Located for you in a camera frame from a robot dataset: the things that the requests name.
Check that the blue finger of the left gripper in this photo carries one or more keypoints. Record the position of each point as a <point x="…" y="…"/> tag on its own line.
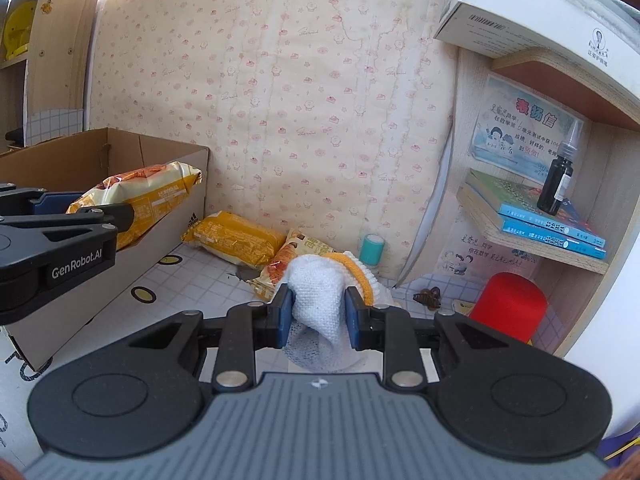
<point x="53" y="202"/>
<point x="114" y="217"/>

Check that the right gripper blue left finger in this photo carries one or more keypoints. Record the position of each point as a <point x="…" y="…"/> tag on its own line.
<point x="280" y="316"/>

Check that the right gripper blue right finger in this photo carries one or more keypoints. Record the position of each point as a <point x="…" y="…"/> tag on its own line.
<point x="358" y="322"/>

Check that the croissant snack packet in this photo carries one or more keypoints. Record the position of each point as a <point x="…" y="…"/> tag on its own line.
<point x="296" y="244"/>

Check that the orange yellow snack packet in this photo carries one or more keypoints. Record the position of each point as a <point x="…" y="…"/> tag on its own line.
<point x="152" y="192"/>

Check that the white knit glove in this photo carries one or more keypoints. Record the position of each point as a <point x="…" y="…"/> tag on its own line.
<point x="318" y="341"/>

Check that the black object on shelf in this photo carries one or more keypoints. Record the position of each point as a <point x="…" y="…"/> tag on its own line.
<point x="15" y="137"/>

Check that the yellow plastic object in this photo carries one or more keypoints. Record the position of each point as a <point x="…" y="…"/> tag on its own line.
<point x="17" y="31"/>

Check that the open cardboard box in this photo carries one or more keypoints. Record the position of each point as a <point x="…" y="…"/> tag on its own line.
<point x="75" y="164"/>

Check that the teal cap stamp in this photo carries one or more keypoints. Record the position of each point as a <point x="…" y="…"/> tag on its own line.
<point x="372" y="249"/>

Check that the brown hair claw clip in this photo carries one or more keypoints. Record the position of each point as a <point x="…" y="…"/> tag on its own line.
<point x="431" y="298"/>

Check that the pink cartoon poster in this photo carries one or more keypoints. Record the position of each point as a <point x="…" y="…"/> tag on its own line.
<point x="469" y="255"/>

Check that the red cylinder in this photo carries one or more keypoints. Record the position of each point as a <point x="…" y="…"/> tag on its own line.
<point x="511" y="304"/>

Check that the upper blue book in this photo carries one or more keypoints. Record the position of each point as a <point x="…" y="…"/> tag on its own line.
<point x="519" y="201"/>

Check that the blue book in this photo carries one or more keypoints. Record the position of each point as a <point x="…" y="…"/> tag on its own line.
<point x="519" y="201"/>
<point x="517" y="234"/>

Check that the lower blue book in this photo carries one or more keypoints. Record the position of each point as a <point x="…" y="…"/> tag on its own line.
<point x="517" y="234"/>

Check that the black spray bottle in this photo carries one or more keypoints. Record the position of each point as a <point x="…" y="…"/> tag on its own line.
<point x="560" y="172"/>

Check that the blue cartoon poster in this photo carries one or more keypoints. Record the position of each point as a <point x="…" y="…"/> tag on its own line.
<point x="518" y="131"/>

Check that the white flat box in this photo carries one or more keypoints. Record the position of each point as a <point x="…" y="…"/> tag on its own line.
<point x="587" y="33"/>

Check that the patterned wall cloth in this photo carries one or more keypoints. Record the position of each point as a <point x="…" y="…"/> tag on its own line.
<point x="325" y="115"/>

